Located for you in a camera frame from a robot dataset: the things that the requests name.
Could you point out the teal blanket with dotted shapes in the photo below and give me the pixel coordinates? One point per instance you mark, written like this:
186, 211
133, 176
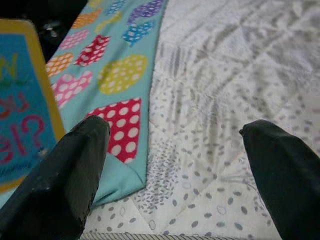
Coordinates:
117, 45

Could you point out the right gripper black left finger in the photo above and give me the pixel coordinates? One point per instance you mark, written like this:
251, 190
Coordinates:
55, 180

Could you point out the blue yellow-edged children's book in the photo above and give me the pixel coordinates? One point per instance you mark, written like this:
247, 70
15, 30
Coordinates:
22, 105

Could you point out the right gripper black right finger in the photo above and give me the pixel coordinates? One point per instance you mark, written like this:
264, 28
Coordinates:
287, 175

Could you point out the grey quilted mattress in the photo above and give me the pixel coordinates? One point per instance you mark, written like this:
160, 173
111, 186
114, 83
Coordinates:
225, 75

